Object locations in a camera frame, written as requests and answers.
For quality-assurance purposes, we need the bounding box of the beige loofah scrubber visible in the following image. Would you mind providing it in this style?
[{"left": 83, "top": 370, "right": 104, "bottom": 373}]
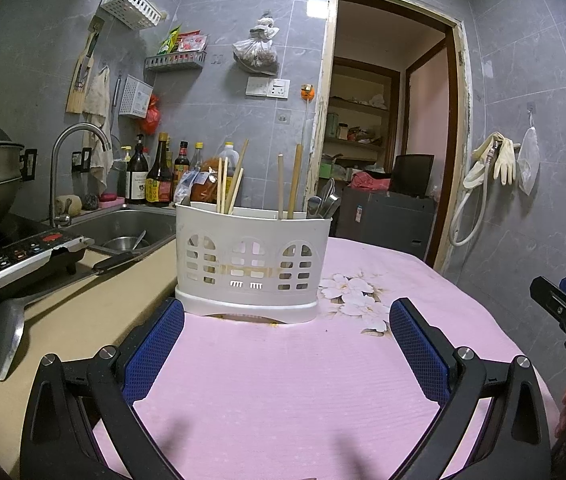
[{"left": 55, "top": 194, "right": 84, "bottom": 219}]

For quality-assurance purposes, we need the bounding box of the large oil jug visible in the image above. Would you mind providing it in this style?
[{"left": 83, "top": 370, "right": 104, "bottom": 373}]
[{"left": 215, "top": 142, "right": 242, "bottom": 177}]

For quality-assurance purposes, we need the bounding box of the dark sauce bottle yellow label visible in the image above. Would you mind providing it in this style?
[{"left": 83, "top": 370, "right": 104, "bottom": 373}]
[{"left": 145, "top": 132, "right": 173, "bottom": 207}]

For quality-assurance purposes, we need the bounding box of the white wall box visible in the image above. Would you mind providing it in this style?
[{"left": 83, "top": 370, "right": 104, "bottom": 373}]
[{"left": 118, "top": 74, "right": 155, "bottom": 120}]

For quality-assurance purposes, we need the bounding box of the metal bowl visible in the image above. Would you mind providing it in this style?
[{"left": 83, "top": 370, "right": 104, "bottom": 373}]
[{"left": 102, "top": 232, "right": 150, "bottom": 254}]

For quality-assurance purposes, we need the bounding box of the wooden storage shelf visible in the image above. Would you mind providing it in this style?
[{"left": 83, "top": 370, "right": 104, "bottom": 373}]
[{"left": 322, "top": 57, "right": 400, "bottom": 171}]

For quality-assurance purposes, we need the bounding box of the hanging clear plastic bag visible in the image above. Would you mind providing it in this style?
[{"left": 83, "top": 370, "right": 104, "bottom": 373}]
[{"left": 232, "top": 12, "right": 280, "bottom": 74}]

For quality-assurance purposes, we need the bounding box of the induction cooker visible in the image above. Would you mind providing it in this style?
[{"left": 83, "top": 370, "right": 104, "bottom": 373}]
[{"left": 0, "top": 227, "right": 90, "bottom": 312}]

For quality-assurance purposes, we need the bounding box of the red plastic bag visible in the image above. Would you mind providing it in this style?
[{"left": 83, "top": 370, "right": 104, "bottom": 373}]
[{"left": 140, "top": 93, "right": 162, "bottom": 136}]

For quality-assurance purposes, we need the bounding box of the hanging beige towel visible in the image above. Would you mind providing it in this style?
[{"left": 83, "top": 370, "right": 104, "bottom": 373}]
[{"left": 82, "top": 65, "right": 114, "bottom": 182}]

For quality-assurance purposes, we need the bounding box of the metal faucet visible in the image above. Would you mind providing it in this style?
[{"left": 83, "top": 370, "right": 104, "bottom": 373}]
[{"left": 49, "top": 123, "right": 112, "bottom": 229}]

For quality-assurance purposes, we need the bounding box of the white wall basket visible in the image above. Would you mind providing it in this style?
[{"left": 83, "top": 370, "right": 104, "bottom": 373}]
[{"left": 100, "top": 0, "right": 165, "bottom": 30}]

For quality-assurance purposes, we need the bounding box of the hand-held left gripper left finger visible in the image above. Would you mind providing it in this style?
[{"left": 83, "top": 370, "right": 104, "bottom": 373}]
[{"left": 19, "top": 297, "right": 186, "bottom": 480}]

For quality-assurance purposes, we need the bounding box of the grey washing machine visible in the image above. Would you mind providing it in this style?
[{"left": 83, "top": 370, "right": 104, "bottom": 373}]
[{"left": 335, "top": 187, "right": 437, "bottom": 262}]

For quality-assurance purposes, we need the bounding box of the metal spatula black handle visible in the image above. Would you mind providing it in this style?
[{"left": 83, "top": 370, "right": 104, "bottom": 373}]
[{"left": 0, "top": 252, "right": 137, "bottom": 382}]

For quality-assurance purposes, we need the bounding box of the green snack packet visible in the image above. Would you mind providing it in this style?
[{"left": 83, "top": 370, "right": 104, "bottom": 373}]
[{"left": 157, "top": 25, "right": 184, "bottom": 55}]

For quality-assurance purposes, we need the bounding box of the pink floral tablecloth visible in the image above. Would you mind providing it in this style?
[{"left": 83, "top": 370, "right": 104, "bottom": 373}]
[{"left": 92, "top": 236, "right": 559, "bottom": 480}]

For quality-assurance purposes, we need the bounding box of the white plastic utensil holder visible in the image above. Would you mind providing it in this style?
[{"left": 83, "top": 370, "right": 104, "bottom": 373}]
[{"left": 174, "top": 201, "right": 335, "bottom": 324}]

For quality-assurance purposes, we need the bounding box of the cream rubber gloves pair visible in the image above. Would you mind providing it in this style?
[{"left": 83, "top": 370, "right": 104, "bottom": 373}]
[{"left": 492, "top": 132, "right": 522, "bottom": 185}]

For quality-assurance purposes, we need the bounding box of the orange food bag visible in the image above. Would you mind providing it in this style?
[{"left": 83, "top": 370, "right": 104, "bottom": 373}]
[{"left": 190, "top": 157, "right": 224, "bottom": 204}]

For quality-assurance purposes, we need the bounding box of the dark pump bottle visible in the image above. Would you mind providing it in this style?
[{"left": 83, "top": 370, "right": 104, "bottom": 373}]
[{"left": 125, "top": 134, "right": 150, "bottom": 206}]

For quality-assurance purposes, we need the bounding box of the dark sauce bottle red label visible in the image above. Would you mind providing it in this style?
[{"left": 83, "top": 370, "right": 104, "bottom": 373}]
[{"left": 172, "top": 140, "right": 192, "bottom": 197}]

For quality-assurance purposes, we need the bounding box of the red snack packet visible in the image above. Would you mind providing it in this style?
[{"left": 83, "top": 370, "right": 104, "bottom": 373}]
[{"left": 179, "top": 31, "right": 210, "bottom": 54}]

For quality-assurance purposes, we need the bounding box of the white mesh bag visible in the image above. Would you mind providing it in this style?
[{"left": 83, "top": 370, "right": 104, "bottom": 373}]
[{"left": 516, "top": 127, "right": 540, "bottom": 196}]

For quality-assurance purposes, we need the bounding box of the white hose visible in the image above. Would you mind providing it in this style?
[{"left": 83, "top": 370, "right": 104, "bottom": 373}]
[{"left": 448, "top": 132, "right": 502, "bottom": 247}]

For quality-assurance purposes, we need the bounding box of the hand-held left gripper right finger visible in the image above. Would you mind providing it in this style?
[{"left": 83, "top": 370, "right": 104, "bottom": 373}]
[{"left": 389, "top": 297, "right": 551, "bottom": 480}]

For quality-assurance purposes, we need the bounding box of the grey wall shelf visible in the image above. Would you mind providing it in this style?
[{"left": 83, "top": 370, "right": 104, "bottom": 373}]
[{"left": 143, "top": 50, "right": 208, "bottom": 73}]

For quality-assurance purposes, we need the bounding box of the wooden door frame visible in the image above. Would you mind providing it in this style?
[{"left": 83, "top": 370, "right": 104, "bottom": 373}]
[{"left": 310, "top": 0, "right": 473, "bottom": 275}]

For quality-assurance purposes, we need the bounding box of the white wall switch panel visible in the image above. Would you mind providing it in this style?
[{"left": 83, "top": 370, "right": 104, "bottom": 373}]
[{"left": 245, "top": 76, "right": 290, "bottom": 100}]

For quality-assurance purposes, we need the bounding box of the stainless steel sink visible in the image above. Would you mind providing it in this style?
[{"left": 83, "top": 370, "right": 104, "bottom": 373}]
[{"left": 62, "top": 204, "right": 180, "bottom": 262}]

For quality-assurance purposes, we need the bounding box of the blue white plastic bag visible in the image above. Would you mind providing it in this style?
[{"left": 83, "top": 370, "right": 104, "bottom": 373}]
[{"left": 173, "top": 169, "right": 214, "bottom": 204}]

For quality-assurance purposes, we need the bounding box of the pink cloth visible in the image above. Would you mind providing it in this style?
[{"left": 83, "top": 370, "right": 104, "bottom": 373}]
[{"left": 350, "top": 170, "right": 393, "bottom": 191}]

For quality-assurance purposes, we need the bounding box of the wooden cutting board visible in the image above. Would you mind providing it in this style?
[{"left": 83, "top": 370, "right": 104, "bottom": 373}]
[{"left": 65, "top": 16, "right": 106, "bottom": 114}]

